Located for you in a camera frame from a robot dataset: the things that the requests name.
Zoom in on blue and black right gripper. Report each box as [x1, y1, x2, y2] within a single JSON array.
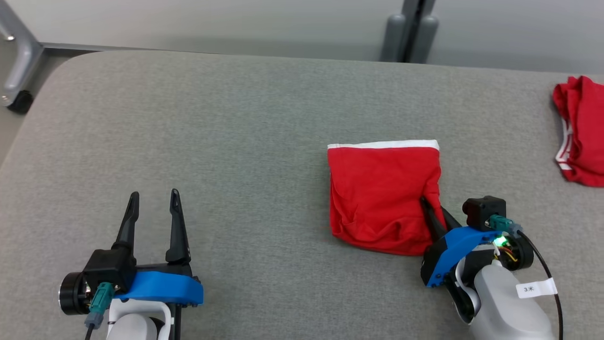
[[419, 197, 534, 288]]

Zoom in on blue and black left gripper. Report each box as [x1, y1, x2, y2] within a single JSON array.
[[59, 189, 205, 316]]

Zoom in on red basketball shorts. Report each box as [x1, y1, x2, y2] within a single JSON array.
[[327, 140, 449, 256]]

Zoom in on red basketball jersey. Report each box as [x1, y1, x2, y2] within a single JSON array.
[[552, 76, 604, 188]]

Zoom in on white paper label tag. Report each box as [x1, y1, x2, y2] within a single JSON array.
[[517, 279, 558, 299]]

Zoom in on black caster wheel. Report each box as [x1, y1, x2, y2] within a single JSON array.
[[7, 90, 34, 115]]

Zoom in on grey metal caster leg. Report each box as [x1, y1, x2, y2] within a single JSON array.
[[0, 0, 44, 107]]

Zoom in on right camera cable, teal plug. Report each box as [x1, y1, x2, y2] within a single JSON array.
[[486, 215, 565, 340]]

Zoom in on camera cable, teal plug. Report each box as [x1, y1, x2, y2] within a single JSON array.
[[486, 215, 565, 340], [84, 282, 116, 340]]

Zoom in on yellow and red wire bundle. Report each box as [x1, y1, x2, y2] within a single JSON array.
[[493, 243, 520, 263]]

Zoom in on left camera cable, teal plug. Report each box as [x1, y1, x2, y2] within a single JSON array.
[[84, 282, 116, 340]]

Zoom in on grey metal partition post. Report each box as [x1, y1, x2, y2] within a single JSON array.
[[380, 0, 440, 64]]

